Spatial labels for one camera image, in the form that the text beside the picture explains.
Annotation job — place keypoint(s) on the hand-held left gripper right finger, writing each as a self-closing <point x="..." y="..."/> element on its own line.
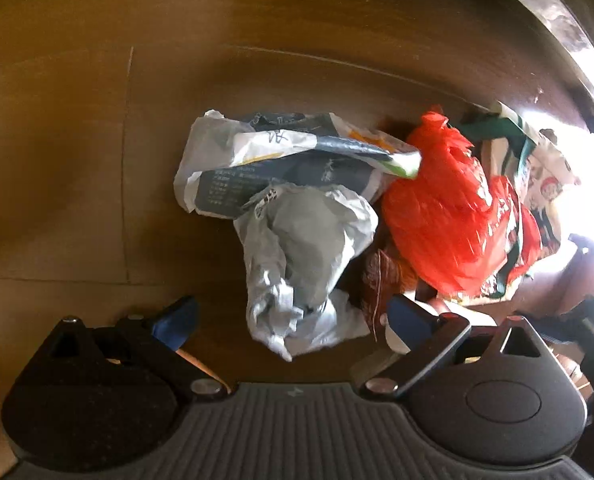
<point x="411" y="321"/>

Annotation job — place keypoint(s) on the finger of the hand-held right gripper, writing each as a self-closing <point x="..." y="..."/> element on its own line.
<point x="547" y="327"/>
<point x="584" y="247"/>

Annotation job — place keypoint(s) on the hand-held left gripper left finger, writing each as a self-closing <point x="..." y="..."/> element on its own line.
<point x="178" y="319"/>

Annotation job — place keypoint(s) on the brown snack wrapper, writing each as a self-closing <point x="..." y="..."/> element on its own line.
<point x="384" y="280"/>

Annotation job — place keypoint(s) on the red plastic bag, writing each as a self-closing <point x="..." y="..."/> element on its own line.
<point x="442" y="210"/>

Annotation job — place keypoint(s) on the grey plastic bag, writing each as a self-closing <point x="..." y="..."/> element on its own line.
<point x="304" y="240"/>

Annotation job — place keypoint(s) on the white dark printed plastic bag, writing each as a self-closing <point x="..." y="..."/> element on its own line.
<point x="282" y="162"/>

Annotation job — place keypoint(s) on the pale pink wrapper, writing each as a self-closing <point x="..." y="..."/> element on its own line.
<point x="459" y="314"/>

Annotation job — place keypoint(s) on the grey stone threshold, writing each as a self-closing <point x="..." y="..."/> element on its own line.
<point x="562" y="15"/>

